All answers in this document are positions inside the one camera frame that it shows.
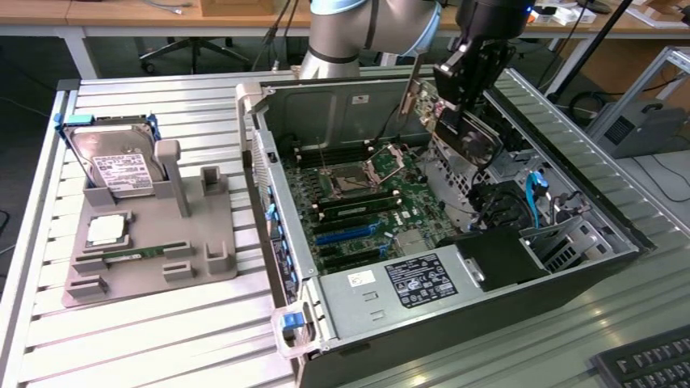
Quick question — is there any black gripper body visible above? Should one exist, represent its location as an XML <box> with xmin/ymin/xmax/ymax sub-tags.
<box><xmin>454</xmin><ymin>0</ymin><xmax>535</xmax><ymax>44</ymax></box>

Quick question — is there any graphics card with metal bracket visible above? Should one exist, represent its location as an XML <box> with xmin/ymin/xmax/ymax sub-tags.
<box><xmin>399</xmin><ymin>48</ymin><xmax>507</xmax><ymax>169</ymax></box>

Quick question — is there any wooden top desk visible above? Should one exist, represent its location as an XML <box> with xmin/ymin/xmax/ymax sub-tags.
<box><xmin>0</xmin><ymin>0</ymin><xmax>314</xmax><ymax>80</ymax></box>
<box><xmin>435</xmin><ymin>0</ymin><xmax>690</xmax><ymax>82</ymax></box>

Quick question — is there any small white box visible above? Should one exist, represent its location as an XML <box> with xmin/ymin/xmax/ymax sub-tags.
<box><xmin>553</xmin><ymin>8</ymin><xmax>598</xmax><ymax>26</ymax></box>

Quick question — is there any black slanted pole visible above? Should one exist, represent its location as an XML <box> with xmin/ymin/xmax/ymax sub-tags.
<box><xmin>543</xmin><ymin>0</ymin><xmax>636</xmax><ymax>102</ymax></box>

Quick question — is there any tall silver disk bay cage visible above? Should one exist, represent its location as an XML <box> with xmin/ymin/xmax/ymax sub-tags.
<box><xmin>425</xmin><ymin>78</ymin><xmax>551</xmax><ymax>195</ymax></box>

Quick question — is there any metal socket cover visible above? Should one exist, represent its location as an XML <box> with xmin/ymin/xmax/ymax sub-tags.
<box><xmin>365</xmin><ymin>144</ymin><xmax>407</xmax><ymax>186</ymax></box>

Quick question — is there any black RAM slot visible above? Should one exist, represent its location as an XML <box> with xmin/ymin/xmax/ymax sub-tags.
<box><xmin>295</xmin><ymin>147</ymin><xmax>371</xmax><ymax>159</ymax></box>
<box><xmin>297</xmin><ymin>155</ymin><xmax>374</xmax><ymax>169</ymax></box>
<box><xmin>295</xmin><ymin>143</ymin><xmax>370</xmax><ymax>155</ymax></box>
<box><xmin>295</xmin><ymin>151</ymin><xmax>373</xmax><ymax>164</ymax></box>

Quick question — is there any green motherboard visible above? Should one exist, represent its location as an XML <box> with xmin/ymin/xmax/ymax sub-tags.
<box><xmin>283</xmin><ymin>137</ymin><xmax>470</xmax><ymax>276</ymax></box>

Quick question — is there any CPU socket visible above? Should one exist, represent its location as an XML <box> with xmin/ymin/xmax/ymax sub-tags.
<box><xmin>323</xmin><ymin>163</ymin><xmax>379</xmax><ymax>199</ymax></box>

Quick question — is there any grey metal device box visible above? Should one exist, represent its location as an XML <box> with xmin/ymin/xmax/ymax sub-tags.
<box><xmin>586</xmin><ymin>100</ymin><xmax>690</xmax><ymax>161</ymax></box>

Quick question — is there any black RAM stick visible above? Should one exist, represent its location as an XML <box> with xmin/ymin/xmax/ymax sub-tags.
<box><xmin>322</xmin><ymin>201</ymin><xmax>403</xmax><ymax>221</ymax></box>

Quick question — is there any silver finned heat sink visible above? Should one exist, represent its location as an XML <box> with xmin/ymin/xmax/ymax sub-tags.
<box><xmin>395</xmin><ymin>232</ymin><xmax>433</xmax><ymax>251</ymax></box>

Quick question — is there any long black expansion slot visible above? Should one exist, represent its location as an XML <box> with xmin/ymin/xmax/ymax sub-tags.
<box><xmin>311</xmin><ymin>217</ymin><xmax>374</xmax><ymax>236</ymax></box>
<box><xmin>323</xmin><ymin>255</ymin><xmax>383</xmax><ymax>272</ymax></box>
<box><xmin>321</xmin><ymin>246</ymin><xmax>381</xmax><ymax>263</ymax></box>

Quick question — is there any blue expansion slot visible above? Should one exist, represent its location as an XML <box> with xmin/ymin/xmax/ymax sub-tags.
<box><xmin>315</xmin><ymin>225</ymin><xmax>379</xmax><ymax>246</ymax></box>

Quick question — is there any low silver disk bay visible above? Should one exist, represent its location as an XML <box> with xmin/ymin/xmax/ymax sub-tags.
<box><xmin>517</xmin><ymin>216</ymin><xmax>636</xmax><ymax>276</ymax></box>

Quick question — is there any black plastic cover box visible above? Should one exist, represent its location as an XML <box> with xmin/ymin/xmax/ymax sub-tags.
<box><xmin>435</xmin><ymin>226</ymin><xmax>551</xmax><ymax>293</ymax></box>

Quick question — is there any black office chair base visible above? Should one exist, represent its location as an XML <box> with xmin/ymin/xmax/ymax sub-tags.
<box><xmin>138</xmin><ymin>36</ymin><xmax>255</xmax><ymax>76</ymax></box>

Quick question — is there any black open PC case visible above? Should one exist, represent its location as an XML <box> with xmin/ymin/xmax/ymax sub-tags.
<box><xmin>235</xmin><ymin>70</ymin><xmax>657</xmax><ymax>388</ymax></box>

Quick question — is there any grey power supply unit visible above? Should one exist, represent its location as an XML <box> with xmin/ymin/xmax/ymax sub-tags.
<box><xmin>317</xmin><ymin>242</ymin><xmax>490</xmax><ymax>340</ymax></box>

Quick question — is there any hard disk in blue carrier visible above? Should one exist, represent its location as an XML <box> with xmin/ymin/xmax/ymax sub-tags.
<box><xmin>54</xmin><ymin>114</ymin><xmax>168</xmax><ymax>199</ymax></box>

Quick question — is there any grey plastic parts rack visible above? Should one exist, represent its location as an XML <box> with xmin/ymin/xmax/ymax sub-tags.
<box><xmin>62</xmin><ymin>139</ymin><xmax>239</xmax><ymax>309</ymax></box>

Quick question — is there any green RAM stick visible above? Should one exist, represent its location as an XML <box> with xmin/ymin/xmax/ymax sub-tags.
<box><xmin>102</xmin><ymin>247</ymin><xmax>166</xmax><ymax>262</ymax></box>

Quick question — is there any silver CPU chip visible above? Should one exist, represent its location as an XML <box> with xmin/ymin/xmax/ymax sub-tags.
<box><xmin>86</xmin><ymin>216</ymin><xmax>131</xmax><ymax>246</ymax></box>

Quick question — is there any black keyboard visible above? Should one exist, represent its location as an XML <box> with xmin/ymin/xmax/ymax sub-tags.
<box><xmin>586</xmin><ymin>325</ymin><xmax>690</xmax><ymax>388</ymax></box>

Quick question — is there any black looped wire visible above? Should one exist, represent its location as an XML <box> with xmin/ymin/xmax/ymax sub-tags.
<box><xmin>375</xmin><ymin>100</ymin><xmax>411</xmax><ymax>141</ymax></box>

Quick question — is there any aluminium profile frame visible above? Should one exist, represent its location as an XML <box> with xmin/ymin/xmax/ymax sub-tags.
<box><xmin>620</xmin><ymin>46</ymin><xmax>690</xmax><ymax>122</ymax></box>

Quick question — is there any blue data wire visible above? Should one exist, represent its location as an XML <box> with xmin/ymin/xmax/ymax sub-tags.
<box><xmin>525</xmin><ymin>169</ymin><xmax>549</xmax><ymax>231</ymax></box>

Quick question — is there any black power wire bundle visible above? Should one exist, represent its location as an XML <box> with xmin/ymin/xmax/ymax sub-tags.
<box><xmin>466</xmin><ymin>189</ymin><xmax>533</xmax><ymax>234</ymax></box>

